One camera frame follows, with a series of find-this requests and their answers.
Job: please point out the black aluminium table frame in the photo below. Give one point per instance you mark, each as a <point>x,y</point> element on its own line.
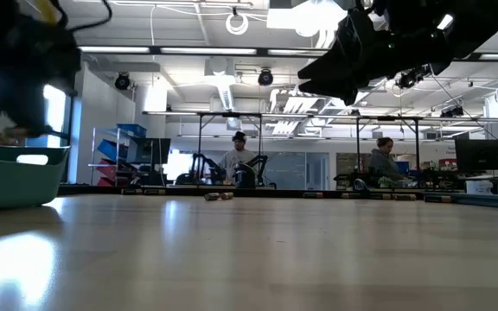
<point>188,190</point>

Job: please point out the large window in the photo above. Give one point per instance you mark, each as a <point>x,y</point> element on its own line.
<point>54,112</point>

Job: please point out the black ceiling spotlight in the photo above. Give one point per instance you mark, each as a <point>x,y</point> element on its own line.
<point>122,81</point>

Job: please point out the yellow tape tag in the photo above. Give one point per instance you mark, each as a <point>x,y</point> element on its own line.
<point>48,10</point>

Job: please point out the green plastic bin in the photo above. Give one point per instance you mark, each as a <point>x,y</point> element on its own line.
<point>15,181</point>

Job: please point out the blue storage bin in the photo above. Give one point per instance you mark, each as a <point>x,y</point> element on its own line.
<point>110,150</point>
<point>131,130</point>

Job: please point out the black background rig frame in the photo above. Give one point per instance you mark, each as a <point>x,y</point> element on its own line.
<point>416,142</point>
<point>199,138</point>

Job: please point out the white box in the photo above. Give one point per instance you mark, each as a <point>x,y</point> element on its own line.
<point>479,186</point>

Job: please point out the red box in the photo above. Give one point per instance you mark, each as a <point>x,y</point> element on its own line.
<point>448,163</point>

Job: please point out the dark computer monitor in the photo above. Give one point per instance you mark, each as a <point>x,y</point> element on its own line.
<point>478,155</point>
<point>149,151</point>

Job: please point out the white ceiling air duct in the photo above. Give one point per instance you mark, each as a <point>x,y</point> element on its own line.
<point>225,93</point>

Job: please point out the black spotlight cluster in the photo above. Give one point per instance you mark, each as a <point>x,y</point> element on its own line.
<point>409,80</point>

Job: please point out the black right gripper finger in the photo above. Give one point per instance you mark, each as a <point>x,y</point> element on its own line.
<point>331,67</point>
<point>340,90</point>

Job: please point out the red storage bin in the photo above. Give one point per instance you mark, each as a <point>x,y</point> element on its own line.
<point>107,169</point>

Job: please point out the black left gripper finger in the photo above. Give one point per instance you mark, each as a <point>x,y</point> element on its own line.
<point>37,132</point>

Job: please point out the ceiling LED light bar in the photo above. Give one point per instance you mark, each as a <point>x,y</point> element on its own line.
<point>208,51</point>

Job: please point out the black background robot arm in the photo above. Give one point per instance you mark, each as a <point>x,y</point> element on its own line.
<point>206,168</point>
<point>244,175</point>

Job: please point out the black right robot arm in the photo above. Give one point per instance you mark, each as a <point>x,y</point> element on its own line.
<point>448,30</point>

